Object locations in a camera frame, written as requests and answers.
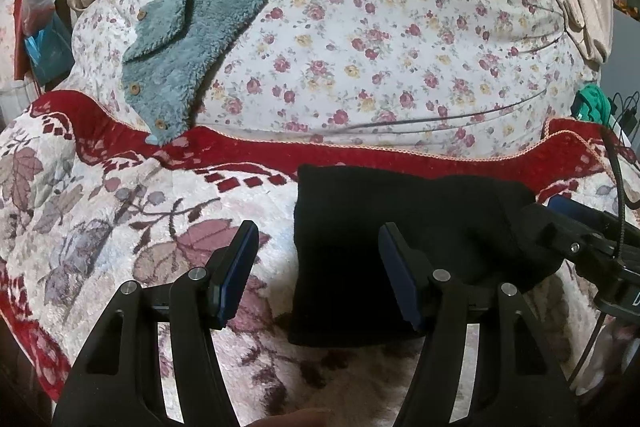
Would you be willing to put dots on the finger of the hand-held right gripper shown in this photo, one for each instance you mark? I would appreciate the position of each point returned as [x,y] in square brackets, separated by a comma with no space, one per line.
[560,234]
[562,207]

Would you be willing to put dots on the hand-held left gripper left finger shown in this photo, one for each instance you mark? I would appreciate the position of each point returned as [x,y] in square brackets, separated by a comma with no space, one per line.
[240,267]

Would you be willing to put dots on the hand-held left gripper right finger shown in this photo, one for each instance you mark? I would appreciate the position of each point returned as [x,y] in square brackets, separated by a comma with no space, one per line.
[400,277]

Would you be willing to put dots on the black pants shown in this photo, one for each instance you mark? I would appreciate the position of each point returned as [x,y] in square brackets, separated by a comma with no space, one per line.
[360,227]

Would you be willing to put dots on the person's left hand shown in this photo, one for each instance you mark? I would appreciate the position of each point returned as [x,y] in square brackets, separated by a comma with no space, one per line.
[295,419]

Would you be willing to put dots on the green cloth item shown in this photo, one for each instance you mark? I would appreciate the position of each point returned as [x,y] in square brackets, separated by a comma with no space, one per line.
[592,104]

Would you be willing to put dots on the red leaf pattern blanket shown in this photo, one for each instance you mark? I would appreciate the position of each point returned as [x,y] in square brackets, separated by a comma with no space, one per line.
[125,207]

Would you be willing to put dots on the white floral quilt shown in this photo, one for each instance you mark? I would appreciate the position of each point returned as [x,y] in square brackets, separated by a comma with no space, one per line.
[400,37]

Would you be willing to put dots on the white storage box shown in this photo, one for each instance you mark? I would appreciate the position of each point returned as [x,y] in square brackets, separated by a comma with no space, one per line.
[17,99]

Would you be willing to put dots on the blue plastic bag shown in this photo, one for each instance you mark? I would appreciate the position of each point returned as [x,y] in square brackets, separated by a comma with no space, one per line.
[47,52]

